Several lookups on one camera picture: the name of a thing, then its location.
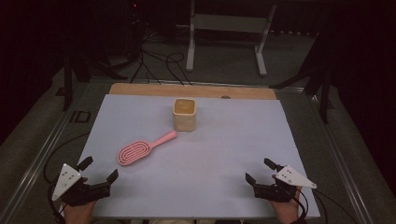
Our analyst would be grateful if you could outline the pink hairbrush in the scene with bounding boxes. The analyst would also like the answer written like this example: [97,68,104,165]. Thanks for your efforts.
[117,130,177,167]

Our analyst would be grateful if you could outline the white table board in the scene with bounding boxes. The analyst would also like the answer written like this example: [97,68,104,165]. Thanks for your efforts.
[57,93,321,218]

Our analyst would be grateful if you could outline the aluminium frame rail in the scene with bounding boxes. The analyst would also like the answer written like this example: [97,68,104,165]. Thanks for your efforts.
[0,80,92,224]
[274,87,375,224]

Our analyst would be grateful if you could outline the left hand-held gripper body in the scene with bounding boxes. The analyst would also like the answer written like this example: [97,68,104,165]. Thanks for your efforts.
[50,162,111,208]

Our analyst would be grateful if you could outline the white metal stand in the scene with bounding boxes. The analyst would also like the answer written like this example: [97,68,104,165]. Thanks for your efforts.
[176,0,278,77]

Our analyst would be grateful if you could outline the person's right hand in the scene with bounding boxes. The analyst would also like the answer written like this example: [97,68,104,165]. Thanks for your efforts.
[269,190,303,224]

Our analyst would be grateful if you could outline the person's left hand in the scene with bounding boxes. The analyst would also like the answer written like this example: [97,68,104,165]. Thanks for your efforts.
[64,200,97,224]

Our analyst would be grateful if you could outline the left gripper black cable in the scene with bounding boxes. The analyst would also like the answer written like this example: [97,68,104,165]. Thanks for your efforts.
[42,132,92,224]

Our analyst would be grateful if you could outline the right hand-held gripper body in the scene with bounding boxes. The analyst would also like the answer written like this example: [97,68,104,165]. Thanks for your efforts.
[253,165,318,203]

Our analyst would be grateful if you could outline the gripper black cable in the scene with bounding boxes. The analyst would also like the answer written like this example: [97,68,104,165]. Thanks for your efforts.
[286,183,359,224]
[42,132,92,224]

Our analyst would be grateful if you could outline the black tripod stand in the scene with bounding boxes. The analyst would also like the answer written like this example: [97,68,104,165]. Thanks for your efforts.
[62,40,129,112]

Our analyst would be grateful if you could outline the beige square cup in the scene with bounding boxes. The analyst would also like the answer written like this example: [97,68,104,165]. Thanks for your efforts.
[172,98,197,133]

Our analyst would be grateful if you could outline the black floor cables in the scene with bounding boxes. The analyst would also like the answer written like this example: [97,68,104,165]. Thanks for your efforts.
[130,31,194,87]

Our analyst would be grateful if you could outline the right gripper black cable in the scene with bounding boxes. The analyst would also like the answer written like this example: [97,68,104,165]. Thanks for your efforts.
[286,183,359,224]

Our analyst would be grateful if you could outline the black stand with legs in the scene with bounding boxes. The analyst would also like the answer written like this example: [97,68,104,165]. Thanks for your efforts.
[269,31,334,125]

